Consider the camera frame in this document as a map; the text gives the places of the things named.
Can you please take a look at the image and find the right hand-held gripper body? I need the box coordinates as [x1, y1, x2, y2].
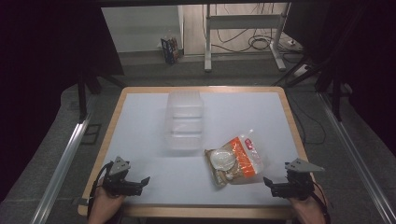
[271, 158, 325, 201]

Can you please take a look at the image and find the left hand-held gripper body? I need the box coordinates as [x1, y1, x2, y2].
[102, 156, 142, 198]

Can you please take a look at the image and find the person's right hand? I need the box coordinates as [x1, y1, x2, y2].
[288, 189, 330, 224]

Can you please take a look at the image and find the person's left hand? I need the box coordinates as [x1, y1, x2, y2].
[88, 183, 126, 224]

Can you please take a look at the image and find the clear orange snack bag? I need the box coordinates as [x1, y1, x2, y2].
[204, 129, 265, 188]

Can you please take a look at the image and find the clear plastic container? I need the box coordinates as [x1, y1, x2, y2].
[164, 90, 205, 152]

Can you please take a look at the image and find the black stand leg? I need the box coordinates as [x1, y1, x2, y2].
[77, 73, 89, 124]
[330, 77, 344, 122]

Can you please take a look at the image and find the blue carton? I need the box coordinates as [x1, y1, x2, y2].
[160, 36, 180, 65]

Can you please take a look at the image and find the black curtain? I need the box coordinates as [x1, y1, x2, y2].
[284, 0, 396, 157]
[0, 0, 125, 203]

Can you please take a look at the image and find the white metal stand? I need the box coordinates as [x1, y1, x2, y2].
[203, 3, 291, 73]

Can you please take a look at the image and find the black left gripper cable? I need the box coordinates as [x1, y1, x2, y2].
[87, 161, 115, 218]

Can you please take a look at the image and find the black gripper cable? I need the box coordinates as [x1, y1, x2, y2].
[87, 161, 115, 218]
[311, 181, 332, 224]

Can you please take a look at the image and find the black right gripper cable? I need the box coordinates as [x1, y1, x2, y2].
[311, 181, 332, 224]

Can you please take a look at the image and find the black floor frame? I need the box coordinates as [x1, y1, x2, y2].
[80, 123, 103, 146]

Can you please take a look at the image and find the aluminium rail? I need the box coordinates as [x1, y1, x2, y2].
[30, 119, 92, 224]
[317, 91, 396, 224]

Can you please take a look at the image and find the black floor cable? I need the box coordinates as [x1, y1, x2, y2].
[288, 91, 327, 146]

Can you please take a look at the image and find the tangle of black floor cables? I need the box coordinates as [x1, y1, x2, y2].
[211, 3, 304, 54]

